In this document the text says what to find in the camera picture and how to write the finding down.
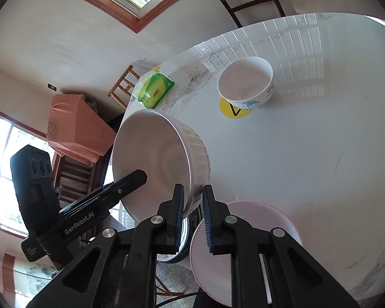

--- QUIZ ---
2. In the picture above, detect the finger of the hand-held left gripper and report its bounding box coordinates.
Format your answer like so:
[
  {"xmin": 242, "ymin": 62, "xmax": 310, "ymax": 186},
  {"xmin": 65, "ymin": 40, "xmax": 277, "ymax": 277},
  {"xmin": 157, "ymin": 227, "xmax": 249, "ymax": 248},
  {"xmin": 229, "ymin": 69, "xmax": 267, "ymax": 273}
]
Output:
[{"xmin": 59, "ymin": 170, "xmax": 148, "ymax": 219}]

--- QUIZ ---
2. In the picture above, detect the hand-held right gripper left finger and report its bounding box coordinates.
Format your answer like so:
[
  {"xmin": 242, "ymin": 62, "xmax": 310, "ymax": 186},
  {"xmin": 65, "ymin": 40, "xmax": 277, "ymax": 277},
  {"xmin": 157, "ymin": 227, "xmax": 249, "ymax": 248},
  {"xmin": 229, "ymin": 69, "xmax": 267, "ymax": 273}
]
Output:
[{"xmin": 26, "ymin": 184, "xmax": 185, "ymax": 308}]

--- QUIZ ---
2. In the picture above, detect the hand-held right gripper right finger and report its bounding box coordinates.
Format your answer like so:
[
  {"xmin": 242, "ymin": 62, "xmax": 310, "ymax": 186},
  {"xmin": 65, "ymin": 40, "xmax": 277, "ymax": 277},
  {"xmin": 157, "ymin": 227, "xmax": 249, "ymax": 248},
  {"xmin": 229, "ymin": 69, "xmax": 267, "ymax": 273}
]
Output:
[{"xmin": 202, "ymin": 184, "xmax": 361, "ymax": 308}]

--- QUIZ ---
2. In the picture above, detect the small blue floral plate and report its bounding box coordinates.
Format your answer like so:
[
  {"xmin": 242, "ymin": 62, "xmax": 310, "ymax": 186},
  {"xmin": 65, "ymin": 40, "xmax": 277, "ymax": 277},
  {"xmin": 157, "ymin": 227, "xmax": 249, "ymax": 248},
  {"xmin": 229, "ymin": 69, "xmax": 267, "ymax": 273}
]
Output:
[{"xmin": 180, "ymin": 204, "xmax": 204, "ymax": 257}]

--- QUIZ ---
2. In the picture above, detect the ribbed white pink bowl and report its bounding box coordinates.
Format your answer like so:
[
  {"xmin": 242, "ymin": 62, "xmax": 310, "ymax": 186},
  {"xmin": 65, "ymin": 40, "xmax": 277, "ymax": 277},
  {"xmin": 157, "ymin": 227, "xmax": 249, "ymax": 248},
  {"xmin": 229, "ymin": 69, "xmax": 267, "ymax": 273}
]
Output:
[{"xmin": 112, "ymin": 109, "xmax": 211, "ymax": 225}]

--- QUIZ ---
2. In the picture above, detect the white bowl with cartoon print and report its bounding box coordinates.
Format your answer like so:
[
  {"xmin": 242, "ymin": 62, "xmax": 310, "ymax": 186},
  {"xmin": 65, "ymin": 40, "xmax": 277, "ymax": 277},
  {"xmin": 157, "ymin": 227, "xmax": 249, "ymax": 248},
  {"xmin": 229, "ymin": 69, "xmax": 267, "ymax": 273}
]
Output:
[{"xmin": 217, "ymin": 57, "xmax": 274, "ymax": 110}]

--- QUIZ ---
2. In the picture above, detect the dark wooden cabinet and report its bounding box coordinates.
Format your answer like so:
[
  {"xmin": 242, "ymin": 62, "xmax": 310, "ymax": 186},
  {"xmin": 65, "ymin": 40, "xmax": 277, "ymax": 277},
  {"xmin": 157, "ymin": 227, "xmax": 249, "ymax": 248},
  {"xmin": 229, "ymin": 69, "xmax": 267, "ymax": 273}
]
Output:
[{"xmin": 53, "ymin": 154, "xmax": 113, "ymax": 206}]

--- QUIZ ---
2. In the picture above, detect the wooden stool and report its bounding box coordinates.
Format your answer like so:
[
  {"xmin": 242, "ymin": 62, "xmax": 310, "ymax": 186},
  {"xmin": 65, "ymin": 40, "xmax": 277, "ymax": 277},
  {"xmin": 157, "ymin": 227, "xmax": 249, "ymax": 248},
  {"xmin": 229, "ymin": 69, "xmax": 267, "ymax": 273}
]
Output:
[{"xmin": 155, "ymin": 274, "xmax": 180, "ymax": 296}]

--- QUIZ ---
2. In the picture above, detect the orange cloth cover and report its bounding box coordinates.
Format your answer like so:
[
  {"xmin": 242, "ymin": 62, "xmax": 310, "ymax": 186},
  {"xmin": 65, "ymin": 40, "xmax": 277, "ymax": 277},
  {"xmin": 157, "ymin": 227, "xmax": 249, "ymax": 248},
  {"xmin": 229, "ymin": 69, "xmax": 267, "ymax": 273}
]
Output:
[{"xmin": 46, "ymin": 94, "xmax": 118, "ymax": 164}]

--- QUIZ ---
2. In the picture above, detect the landscape painted panel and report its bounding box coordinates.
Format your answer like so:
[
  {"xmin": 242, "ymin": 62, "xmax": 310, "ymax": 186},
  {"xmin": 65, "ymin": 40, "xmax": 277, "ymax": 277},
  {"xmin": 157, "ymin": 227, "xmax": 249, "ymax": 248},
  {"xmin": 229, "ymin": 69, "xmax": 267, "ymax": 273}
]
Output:
[{"xmin": 0, "ymin": 253, "xmax": 61, "ymax": 296}]

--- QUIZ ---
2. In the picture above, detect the green tissue pack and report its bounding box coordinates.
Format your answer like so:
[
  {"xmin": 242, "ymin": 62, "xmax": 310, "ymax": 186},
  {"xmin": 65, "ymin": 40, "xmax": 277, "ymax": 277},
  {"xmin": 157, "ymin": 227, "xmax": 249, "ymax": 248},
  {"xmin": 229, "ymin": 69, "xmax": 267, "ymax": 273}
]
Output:
[{"xmin": 137, "ymin": 72, "xmax": 175, "ymax": 110}]

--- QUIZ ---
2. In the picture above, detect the light wooden chair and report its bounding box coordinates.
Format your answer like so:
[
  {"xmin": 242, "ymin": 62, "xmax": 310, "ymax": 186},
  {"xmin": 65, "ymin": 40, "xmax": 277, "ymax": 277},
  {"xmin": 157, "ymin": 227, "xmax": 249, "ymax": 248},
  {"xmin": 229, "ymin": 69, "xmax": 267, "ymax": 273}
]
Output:
[{"xmin": 107, "ymin": 65, "xmax": 142, "ymax": 110}]

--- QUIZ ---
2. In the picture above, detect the yellow round sticker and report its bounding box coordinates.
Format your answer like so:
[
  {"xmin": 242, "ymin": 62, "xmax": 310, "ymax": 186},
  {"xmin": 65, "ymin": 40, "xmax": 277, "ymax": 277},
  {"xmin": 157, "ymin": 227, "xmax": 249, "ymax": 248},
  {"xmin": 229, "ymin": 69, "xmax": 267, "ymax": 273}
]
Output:
[{"xmin": 219, "ymin": 98, "xmax": 252, "ymax": 119}]

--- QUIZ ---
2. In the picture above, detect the dark wooden chair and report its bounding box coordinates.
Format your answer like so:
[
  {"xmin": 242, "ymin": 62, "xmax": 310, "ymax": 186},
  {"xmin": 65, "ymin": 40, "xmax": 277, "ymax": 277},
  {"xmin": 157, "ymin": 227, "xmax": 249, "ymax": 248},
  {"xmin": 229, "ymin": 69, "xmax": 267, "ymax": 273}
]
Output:
[{"xmin": 208, "ymin": 0, "xmax": 286, "ymax": 28}]

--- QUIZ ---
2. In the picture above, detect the rectangular window with wooden frame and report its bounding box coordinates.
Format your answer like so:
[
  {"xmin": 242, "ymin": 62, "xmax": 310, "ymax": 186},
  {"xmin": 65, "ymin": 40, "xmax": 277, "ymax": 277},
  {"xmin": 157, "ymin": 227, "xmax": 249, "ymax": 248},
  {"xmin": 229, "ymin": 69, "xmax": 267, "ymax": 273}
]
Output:
[{"xmin": 0, "ymin": 109, "xmax": 56, "ymax": 238}]

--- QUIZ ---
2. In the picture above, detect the black cable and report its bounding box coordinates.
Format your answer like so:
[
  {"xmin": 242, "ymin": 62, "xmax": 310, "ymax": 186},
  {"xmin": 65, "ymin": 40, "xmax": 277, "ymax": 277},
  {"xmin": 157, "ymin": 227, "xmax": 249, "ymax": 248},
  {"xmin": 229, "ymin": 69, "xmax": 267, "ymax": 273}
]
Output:
[{"xmin": 156, "ymin": 292, "xmax": 199, "ymax": 308}]

